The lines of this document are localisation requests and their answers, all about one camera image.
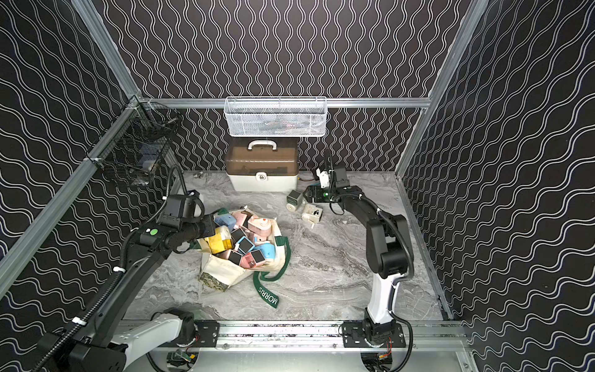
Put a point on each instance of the green pencil sharpener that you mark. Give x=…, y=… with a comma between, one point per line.
x=294, y=200

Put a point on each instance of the black wire basket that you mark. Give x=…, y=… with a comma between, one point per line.
x=138, y=151

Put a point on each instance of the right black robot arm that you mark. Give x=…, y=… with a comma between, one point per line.
x=388, y=253

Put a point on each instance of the pink pencil sharpener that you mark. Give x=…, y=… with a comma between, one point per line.
x=252, y=260

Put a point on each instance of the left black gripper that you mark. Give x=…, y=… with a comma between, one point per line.
x=207, y=225

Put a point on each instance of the brown lid white toolbox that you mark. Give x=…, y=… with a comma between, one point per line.
x=263, y=165

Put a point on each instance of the light blue pencil sharpener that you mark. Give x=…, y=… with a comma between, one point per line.
x=226, y=220

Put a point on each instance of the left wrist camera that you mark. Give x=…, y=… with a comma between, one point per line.
x=180, y=210

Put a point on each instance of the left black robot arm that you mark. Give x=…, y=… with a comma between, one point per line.
x=86, y=343

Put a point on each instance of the yellow pencil sharpener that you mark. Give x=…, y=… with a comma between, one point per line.
x=219, y=243

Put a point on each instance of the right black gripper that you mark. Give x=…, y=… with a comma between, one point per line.
x=317, y=190

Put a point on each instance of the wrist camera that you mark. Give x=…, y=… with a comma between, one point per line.
x=180, y=210
x=335, y=177

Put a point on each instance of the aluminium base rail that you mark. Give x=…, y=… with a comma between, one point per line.
x=319, y=336

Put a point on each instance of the white wire mesh basket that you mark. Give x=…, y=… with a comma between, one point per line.
x=276, y=116

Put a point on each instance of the cream tote bag green handles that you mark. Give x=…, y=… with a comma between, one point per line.
x=245, y=245

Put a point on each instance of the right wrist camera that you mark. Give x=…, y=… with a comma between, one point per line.
x=335, y=177

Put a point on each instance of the cream white pencil sharpener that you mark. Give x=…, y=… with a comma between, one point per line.
x=312, y=214

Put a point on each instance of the blue square pencil sharpener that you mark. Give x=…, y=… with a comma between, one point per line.
x=268, y=250

